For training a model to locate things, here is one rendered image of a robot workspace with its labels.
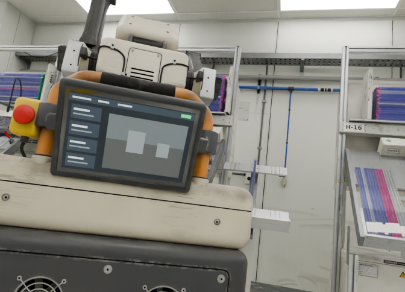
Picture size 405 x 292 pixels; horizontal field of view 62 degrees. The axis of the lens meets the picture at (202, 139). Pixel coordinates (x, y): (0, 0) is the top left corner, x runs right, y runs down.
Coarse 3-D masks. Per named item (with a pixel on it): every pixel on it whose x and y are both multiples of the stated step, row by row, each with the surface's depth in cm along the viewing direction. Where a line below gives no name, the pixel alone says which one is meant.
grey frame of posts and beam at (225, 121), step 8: (240, 48) 238; (240, 56) 240; (232, 96) 233; (232, 104) 231; (232, 112) 229; (216, 120) 227; (224, 120) 226; (232, 120) 226; (232, 128) 227; (224, 152) 224; (224, 160) 223; (224, 176) 221; (224, 184) 220
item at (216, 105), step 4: (220, 76) 230; (224, 76) 233; (224, 80) 230; (224, 84) 237; (220, 88) 229; (224, 88) 238; (220, 92) 228; (224, 92) 239; (220, 96) 227; (224, 96) 238; (216, 100) 227; (220, 100) 227; (224, 100) 239; (212, 104) 227; (216, 104) 226; (220, 104) 226; (224, 104) 237; (212, 108) 227; (216, 108) 226; (220, 108) 225; (224, 108) 237
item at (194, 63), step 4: (188, 52) 160; (192, 52) 162; (196, 52) 162; (188, 56) 158; (192, 56) 155; (196, 56) 157; (200, 56) 162; (192, 60) 148; (196, 60) 149; (188, 64) 156; (192, 64) 143; (196, 64) 143; (200, 64) 146; (192, 68) 139; (196, 68) 137; (200, 68) 139
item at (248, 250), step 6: (252, 240) 165; (246, 246) 165; (252, 246) 164; (246, 252) 164; (252, 252) 164; (252, 258) 163; (252, 264) 163; (246, 276) 162; (246, 282) 161; (246, 288) 161
